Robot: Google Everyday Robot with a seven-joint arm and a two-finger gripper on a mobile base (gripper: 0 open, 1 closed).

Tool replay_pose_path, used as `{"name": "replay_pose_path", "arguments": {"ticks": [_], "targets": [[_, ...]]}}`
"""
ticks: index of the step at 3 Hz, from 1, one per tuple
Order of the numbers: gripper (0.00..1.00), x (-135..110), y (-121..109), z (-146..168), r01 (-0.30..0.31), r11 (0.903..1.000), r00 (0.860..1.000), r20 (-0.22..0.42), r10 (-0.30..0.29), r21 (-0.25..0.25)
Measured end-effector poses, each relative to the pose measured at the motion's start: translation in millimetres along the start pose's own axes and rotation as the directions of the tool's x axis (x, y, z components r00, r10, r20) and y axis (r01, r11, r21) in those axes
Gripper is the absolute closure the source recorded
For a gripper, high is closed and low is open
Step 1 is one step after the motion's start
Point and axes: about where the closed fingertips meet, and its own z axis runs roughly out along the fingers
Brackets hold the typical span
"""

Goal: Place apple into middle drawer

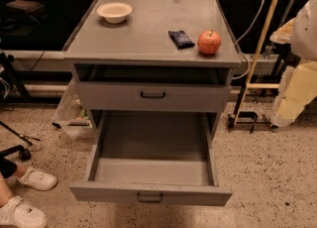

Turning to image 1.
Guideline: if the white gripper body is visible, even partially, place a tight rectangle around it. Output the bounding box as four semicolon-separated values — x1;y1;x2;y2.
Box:
269;19;294;45

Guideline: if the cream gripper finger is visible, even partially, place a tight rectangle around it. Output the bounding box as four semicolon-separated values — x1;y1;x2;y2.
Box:
270;60;317;127

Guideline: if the red apple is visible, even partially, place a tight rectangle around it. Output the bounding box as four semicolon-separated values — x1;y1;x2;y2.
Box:
197;30;222;55

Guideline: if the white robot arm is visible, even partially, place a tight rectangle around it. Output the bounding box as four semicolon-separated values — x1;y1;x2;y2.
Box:
270;0;317;127

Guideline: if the grey drawer cabinet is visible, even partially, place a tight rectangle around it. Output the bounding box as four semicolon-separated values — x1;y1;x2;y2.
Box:
64;0;240;139

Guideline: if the grey open drawer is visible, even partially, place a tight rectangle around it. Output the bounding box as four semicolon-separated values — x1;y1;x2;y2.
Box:
70;111;232;206

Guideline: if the grey upper closed drawer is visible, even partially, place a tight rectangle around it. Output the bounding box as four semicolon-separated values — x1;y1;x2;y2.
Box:
76;82;231;112

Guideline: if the dark blue snack packet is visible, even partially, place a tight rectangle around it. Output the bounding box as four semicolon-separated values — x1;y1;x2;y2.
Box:
168;31;195;50

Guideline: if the white bowl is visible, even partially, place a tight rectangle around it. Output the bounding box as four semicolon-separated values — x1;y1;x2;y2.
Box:
96;2;133;24

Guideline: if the clear plastic bag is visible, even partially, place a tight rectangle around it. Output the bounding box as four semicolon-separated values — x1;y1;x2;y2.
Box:
53;79;94;140

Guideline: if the white sneaker upper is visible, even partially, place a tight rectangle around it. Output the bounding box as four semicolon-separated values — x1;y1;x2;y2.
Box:
17;168;58;191

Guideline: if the black chair caster leg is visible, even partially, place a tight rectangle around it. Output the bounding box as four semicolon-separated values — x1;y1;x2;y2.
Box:
0;145;32;161

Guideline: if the person's leg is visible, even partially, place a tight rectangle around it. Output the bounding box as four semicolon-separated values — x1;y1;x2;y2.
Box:
0;158;27;207

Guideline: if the white power cable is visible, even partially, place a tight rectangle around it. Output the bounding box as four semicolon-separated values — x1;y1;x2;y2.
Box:
231;0;267;81

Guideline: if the yellow wooden ladder frame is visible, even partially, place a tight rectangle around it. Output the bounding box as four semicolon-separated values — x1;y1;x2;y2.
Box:
228;0;278;128

